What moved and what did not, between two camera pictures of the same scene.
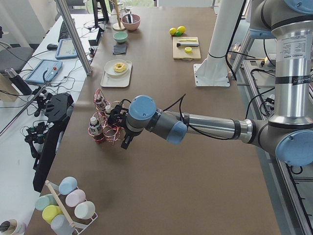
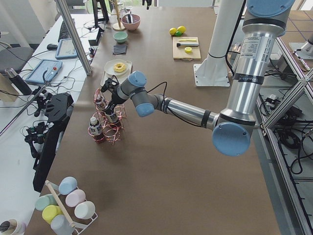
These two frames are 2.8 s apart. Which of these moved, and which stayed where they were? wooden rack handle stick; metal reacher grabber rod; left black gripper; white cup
Moved: left black gripper
Stayed: wooden rack handle stick; white cup; metal reacher grabber rod
